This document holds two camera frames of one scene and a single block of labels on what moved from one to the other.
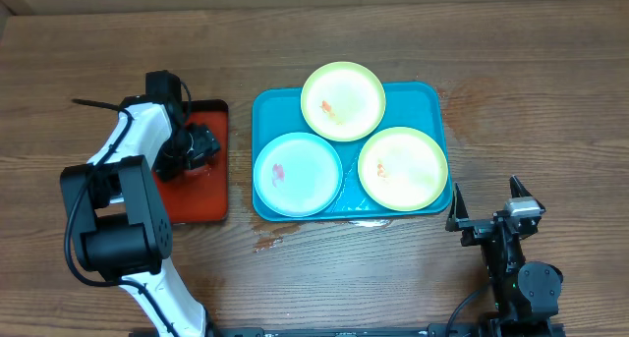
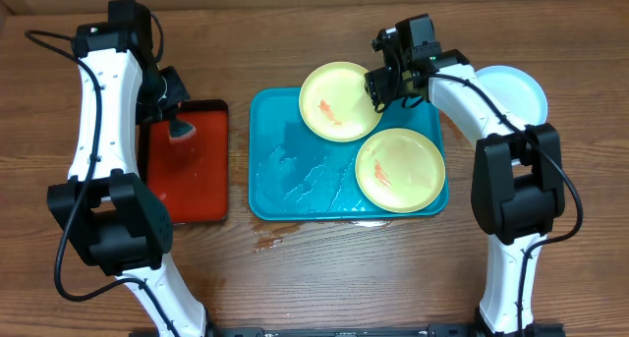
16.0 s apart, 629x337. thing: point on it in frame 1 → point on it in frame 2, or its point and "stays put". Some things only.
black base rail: [390, 331] stays put
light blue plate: [298, 174] → [518, 91]
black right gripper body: [485, 230] → [379, 84]
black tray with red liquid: [200, 196] stays put
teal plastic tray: [278, 111] stays put
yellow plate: [403, 169] stays put
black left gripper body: [193, 146] → [161, 96]
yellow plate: [343, 101] stays put
